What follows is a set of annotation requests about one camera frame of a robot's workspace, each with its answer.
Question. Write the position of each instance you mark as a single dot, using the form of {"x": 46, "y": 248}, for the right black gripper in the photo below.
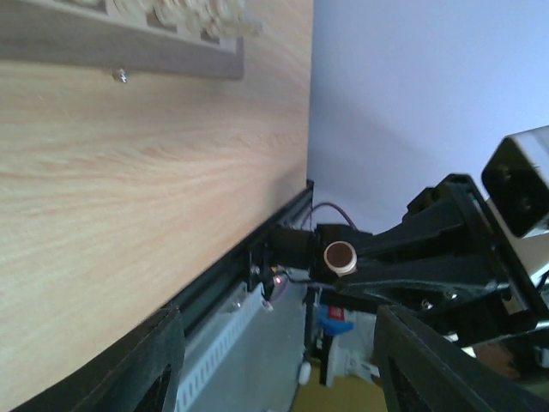
{"x": 450, "y": 262}

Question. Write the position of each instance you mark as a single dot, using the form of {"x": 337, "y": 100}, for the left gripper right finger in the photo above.
{"x": 423, "y": 371}

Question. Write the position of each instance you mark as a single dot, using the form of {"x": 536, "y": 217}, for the white slotted cable duct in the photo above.
{"x": 214, "y": 341}

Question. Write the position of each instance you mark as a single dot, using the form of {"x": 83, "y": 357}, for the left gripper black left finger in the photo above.
{"x": 139, "y": 372}

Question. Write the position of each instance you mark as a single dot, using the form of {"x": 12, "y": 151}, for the light pawn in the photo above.
{"x": 341, "y": 258}

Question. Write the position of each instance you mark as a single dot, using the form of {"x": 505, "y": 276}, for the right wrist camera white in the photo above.
{"x": 516, "y": 180}

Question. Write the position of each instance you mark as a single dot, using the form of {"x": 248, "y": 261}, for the wooden chess board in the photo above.
{"x": 189, "y": 38}

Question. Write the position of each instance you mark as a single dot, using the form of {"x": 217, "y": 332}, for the right controller board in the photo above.
{"x": 268, "y": 278}

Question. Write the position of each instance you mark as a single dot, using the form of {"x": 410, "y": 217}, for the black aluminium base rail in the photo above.
{"x": 197, "y": 301}

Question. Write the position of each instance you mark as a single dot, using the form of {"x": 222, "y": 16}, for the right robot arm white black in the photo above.
{"x": 302, "y": 249}

